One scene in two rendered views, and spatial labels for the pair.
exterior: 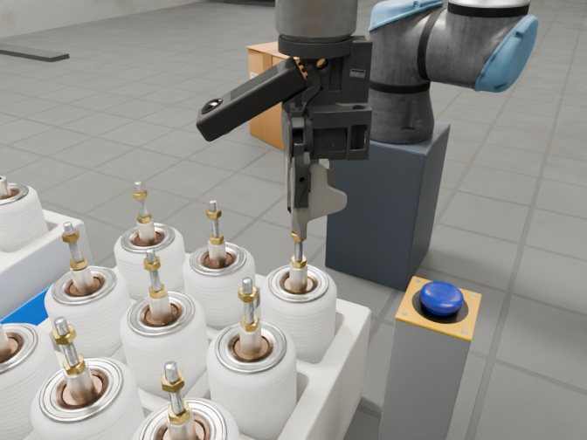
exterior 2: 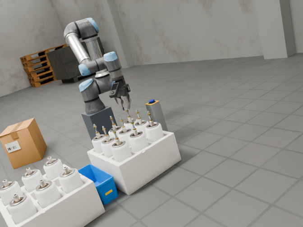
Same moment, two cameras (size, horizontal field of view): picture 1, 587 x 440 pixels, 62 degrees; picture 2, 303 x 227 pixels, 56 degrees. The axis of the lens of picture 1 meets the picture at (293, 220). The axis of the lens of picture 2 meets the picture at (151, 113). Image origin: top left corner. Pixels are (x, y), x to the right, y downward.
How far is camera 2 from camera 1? 1.52 m
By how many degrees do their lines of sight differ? 54
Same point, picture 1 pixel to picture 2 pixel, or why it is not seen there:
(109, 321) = not seen: hidden behind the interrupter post
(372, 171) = (102, 118)
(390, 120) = (99, 105)
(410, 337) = (153, 106)
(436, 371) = (158, 109)
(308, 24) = (120, 74)
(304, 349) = not seen: hidden behind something
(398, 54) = (94, 91)
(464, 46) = (106, 82)
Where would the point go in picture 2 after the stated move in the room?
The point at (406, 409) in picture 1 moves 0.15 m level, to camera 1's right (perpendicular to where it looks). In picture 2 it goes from (159, 120) to (167, 111)
